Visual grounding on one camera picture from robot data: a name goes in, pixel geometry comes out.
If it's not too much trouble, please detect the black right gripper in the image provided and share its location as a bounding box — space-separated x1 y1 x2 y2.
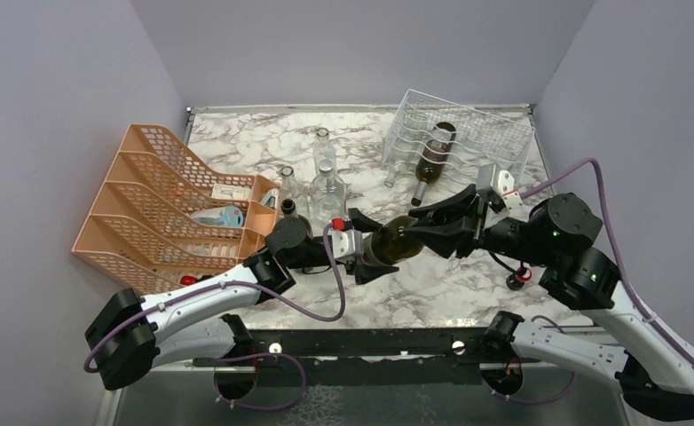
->
404 183 556 268

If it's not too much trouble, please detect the green wine bottle dark label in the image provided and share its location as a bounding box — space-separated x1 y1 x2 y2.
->
361 216 424 266

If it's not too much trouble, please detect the clear bottle with silver cap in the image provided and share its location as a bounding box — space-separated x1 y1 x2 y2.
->
310 159 346 229

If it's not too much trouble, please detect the green wine bottle white label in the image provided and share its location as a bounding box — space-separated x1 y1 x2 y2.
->
411 122 457 207

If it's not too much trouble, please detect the green wine bottle silver neck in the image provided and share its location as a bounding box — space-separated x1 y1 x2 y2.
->
280 198 312 237

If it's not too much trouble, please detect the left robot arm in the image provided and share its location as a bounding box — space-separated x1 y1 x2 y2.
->
83 211 398 391

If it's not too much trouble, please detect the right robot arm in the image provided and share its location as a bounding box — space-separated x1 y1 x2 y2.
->
409 186 694 422

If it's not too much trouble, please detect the clear square glass bottle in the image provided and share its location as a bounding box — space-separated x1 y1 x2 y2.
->
279 165 311 219

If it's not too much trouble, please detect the tall clear glass bottle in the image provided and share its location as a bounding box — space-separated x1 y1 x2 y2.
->
313 127 336 170

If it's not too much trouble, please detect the red and black stopper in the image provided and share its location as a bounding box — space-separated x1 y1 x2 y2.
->
506 267 532 291

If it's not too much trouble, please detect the white card box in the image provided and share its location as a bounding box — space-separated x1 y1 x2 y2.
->
210 183 252 201

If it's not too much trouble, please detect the blue correction tape package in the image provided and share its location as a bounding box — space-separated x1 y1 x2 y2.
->
190 205 245 227

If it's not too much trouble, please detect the orange plastic file organizer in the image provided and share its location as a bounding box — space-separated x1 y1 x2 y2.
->
72 124 279 295

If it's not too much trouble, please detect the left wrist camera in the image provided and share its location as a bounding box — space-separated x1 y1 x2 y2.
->
330 217 364 263

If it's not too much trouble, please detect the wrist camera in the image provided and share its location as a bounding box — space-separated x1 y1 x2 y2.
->
476 163 524 214
330 217 364 263

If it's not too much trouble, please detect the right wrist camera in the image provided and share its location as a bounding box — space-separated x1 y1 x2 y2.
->
476 163 524 214

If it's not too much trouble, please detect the white wire wine rack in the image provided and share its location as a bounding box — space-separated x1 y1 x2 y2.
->
382 90 535 190

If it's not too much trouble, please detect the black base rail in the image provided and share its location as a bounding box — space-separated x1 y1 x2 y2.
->
193 327 516 390

